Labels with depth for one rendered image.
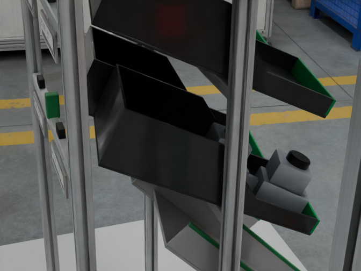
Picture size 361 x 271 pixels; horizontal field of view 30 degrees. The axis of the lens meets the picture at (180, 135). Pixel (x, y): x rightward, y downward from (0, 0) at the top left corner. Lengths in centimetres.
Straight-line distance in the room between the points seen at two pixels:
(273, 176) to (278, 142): 277
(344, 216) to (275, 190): 54
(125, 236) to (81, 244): 67
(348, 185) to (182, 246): 54
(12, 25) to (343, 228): 437
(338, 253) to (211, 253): 53
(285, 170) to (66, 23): 35
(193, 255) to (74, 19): 35
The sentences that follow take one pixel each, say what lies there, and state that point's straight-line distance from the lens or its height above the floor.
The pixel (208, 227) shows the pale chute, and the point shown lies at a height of 112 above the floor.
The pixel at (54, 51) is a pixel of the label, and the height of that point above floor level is 144.
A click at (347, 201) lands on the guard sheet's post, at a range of 29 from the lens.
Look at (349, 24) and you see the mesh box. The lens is 508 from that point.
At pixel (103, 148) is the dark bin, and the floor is 132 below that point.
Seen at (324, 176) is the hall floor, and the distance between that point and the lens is 334.
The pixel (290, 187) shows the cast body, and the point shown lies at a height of 124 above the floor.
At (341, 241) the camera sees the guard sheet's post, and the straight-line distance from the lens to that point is 30.
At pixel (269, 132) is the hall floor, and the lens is 369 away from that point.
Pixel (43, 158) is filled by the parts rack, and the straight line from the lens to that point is 104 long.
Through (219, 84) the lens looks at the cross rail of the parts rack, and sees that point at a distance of 73.
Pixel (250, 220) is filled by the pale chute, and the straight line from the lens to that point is 116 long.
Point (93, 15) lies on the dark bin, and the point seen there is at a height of 147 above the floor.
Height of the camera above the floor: 168
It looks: 28 degrees down
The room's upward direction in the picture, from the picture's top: 1 degrees clockwise
